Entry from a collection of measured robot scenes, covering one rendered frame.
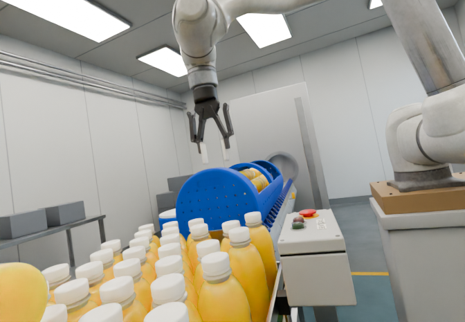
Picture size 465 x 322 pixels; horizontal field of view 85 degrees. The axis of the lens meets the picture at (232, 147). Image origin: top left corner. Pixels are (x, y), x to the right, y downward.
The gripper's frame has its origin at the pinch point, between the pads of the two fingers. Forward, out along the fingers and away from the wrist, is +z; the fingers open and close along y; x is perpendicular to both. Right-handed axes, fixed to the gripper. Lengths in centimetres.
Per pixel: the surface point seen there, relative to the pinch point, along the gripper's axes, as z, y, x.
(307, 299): 26.8, -22.7, 31.9
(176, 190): 29, 206, -334
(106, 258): 18.0, 12.2, 33.5
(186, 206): 15.4, 13.9, -3.0
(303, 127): -18, -28, -144
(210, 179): 7.6, 4.3, -3.4
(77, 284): 17.1, 5.6, 45.6
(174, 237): 17.0, 1.3, 27.3
